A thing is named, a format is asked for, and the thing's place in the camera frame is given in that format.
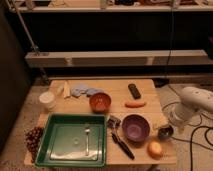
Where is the green plastic tray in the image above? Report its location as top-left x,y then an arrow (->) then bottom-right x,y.
35,114 -> 107,167

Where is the orange bowl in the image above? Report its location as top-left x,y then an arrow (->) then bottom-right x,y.
89,93 -> 111,113

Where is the black remote control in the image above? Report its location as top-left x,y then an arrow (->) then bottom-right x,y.
128,83 -> 141,99

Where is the metal spoon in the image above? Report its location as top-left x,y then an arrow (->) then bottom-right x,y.
84,124 -> 90,156

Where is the dark red grapes bunch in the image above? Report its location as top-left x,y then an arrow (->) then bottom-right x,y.
25,127 -> 43,163

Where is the white plastic cup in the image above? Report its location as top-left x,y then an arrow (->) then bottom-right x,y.
39,91 -> 56,111

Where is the white metal shelf rack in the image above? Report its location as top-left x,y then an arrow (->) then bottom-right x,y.
15,0 -> 213,68

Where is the yellow banana piece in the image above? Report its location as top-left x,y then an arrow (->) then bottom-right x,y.
57,81 -> 71,99

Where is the black handled peeler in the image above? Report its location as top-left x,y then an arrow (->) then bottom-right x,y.
107,115 -> 135,160

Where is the grey metal pole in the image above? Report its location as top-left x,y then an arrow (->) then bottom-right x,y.
11,0 -> 50,85

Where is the purple bowl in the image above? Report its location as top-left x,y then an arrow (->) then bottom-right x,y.
122,114 -> 150,143

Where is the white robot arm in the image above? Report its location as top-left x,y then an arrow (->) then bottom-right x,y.
154,86 -> 213,130

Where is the blue cloth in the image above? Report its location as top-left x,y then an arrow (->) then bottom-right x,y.
71,84 -> 103,98

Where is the orange carrot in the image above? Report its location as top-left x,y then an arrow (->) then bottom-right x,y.
125,101 -> 146,108

